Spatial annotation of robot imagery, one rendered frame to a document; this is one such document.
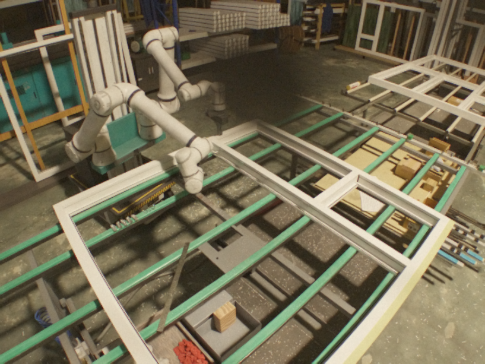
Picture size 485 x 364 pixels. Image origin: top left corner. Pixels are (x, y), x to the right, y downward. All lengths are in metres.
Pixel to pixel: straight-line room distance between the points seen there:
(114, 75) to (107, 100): 0.84
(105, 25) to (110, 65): 0.30
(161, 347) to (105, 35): 2.04
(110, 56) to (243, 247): 1.73
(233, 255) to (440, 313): 1.71
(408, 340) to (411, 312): 0.23
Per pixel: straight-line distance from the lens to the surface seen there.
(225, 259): 1.39
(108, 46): 2.50
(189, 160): 1.53
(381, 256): 1.46
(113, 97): 1.75
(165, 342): 1.50
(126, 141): 2.65
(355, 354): 1.14
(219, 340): 1.48
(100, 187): 1.79
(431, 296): 2.66
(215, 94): 1.94
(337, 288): 1.68
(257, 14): 6.17
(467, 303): 2.79
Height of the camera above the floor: 1.93
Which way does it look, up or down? 37 degrees down
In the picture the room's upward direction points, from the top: straight up
